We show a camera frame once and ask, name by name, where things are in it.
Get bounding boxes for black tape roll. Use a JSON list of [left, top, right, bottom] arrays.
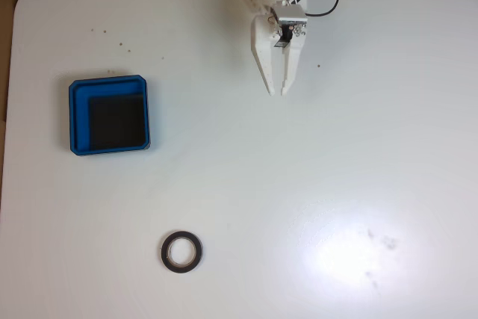
[[160, 230, 205, 274]]

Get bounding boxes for blue box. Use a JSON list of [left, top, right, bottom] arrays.
[[68, 74, 152, 157]]

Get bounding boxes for white camera box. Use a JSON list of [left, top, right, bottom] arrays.
[[270, 1, 308, 50]]

